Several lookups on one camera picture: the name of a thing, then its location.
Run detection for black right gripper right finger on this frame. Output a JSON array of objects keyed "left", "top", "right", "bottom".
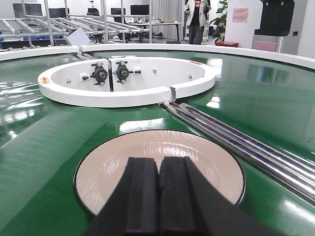
[{"left": 159, "top": 157, "right": 280, "bottom": 236}]

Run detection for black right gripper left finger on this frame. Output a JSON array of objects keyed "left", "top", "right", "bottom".
[{"left": 84, "top": 157, "right": 158, "bottom": 236}]

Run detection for beige plate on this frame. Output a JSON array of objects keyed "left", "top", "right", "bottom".
[{"left": 73, "top": 130, "right": 246, "bottom": 216}]

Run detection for steel conveyor rollers right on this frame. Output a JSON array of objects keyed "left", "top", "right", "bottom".
[{"left": 160, "top": 102, "right": 315, "bottom": 205}]

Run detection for green potted plant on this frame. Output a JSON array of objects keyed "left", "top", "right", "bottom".
[{"left": 210, "top": 0, "right": 228, "bottom": 43}]

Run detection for white control box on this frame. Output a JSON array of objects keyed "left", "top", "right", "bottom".
[{"left": 64, "top": 27, "right": 91, "bottom": 46}]

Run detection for white outer conveyor rim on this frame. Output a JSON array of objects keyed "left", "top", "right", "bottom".
[{"left": 0, "top": 43, "right": 315, "bottom": 69}]

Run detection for person in white jacket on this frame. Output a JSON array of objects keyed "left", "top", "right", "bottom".
[{"left": 184, "top": 0, "right": 211, "bottom": 45}]

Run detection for metal roller rack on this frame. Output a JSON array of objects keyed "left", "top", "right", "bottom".
[{"left": 0, "top": 0, "right": 153, "bottom": 50}]

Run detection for water dispenser machine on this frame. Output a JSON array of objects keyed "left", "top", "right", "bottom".
[{"left": 252, "top": 0, "right": 295, "bottom": 52}]

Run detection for white inner ring housing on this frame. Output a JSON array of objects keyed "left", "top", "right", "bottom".
[{"left": 37, "top": 57, "right": 216, "bottom": 108}]

